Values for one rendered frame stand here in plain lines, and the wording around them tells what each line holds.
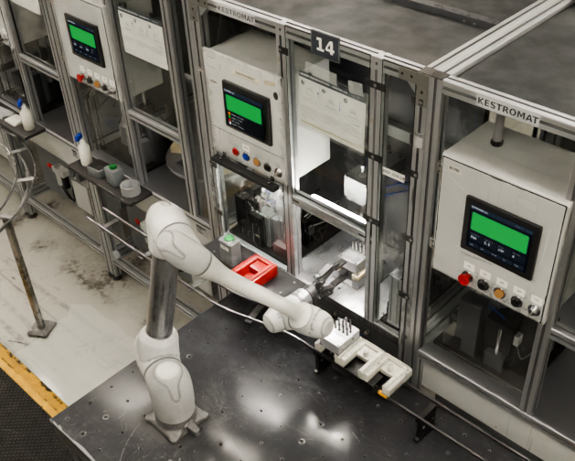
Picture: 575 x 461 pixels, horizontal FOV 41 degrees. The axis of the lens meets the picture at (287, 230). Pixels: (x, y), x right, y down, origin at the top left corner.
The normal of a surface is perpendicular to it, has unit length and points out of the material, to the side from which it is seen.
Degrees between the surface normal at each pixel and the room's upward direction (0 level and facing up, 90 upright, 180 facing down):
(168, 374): 6
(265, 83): 90
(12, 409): 0
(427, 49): 0
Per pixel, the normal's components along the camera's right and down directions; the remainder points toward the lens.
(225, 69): -0.69, 0.47
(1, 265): -0.04, -0.79
